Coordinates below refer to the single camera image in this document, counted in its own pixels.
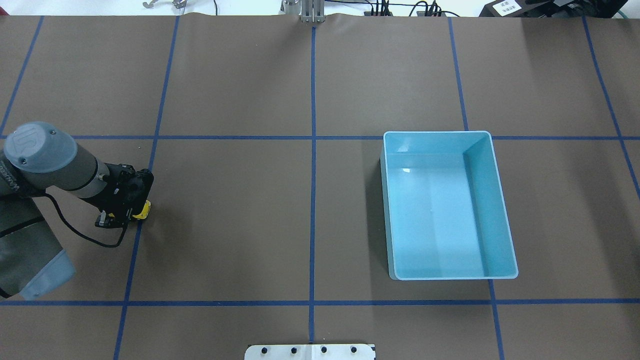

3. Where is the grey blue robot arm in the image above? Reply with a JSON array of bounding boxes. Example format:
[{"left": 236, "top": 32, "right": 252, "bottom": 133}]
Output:
[{"left": 0, "top": 121, "right": 154, "bottom": 301}]

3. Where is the light blue plastic bin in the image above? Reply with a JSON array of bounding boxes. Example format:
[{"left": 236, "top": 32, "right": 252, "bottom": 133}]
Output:
[{"left": 380, "top": 130, "right": 519, "bottom": 281}]

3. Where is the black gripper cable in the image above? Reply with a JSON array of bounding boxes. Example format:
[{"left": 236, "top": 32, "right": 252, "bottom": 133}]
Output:
[{"left": 45, "top": 192, "right": 130, "bottom": 249}]

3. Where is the yellow beetle toy car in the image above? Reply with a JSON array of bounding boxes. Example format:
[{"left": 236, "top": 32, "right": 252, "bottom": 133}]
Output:
[{"left": 131, "top": 200, "right": 151, "bottom": 221}]

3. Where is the black labelled box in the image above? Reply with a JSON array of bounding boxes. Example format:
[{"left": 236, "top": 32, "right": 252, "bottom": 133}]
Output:
[{"left": 478, "top": 0, "right": 528, "bottom": 18}]

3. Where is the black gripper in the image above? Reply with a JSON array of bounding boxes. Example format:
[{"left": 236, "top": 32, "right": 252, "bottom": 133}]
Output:
[{"left": 94, "top": 162, "right": 154, "bottom": 229}]

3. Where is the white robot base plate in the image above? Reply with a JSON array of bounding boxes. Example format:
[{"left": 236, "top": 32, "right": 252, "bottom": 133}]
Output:
[{"left": 244, "top": 343, "right": 377, "bottom": 360}]

